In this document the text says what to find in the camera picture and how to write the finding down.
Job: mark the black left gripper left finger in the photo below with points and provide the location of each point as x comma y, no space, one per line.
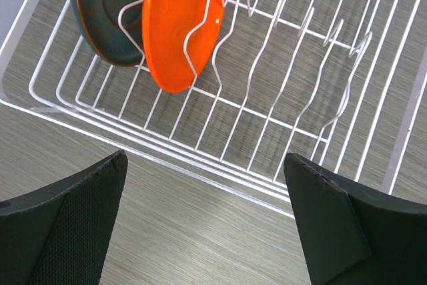
60,233

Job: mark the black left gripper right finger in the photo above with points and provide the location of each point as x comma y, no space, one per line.
351,233

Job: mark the dark teal plate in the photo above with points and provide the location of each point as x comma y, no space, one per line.
98,23

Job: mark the orange plate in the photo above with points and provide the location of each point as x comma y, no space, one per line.
179,37

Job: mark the white wire dish rack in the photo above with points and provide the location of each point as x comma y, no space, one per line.
342,82

